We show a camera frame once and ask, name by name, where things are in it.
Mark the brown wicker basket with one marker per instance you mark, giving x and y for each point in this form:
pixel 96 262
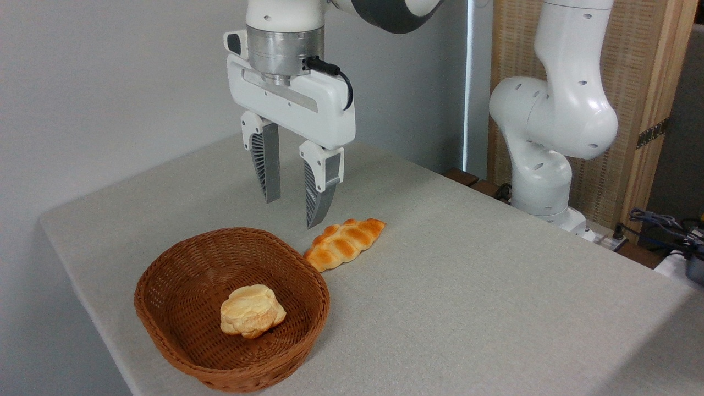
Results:
pixel 181 286

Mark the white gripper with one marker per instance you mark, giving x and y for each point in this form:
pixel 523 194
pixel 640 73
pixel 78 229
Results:
pixel 308 107

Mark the wooden woven screen panel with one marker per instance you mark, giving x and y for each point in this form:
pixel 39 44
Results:
pixel 632 60

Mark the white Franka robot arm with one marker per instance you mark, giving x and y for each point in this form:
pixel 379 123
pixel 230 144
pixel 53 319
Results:
pixel 566 110

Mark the white power strip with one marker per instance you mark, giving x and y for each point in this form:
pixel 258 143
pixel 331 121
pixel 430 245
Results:
pixel 602 239

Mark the pale round bread bun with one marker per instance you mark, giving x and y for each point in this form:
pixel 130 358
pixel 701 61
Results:
pixel 252 311

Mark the braided golden bread loaf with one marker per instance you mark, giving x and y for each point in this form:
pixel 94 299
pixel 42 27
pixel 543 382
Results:
pixel 345 242

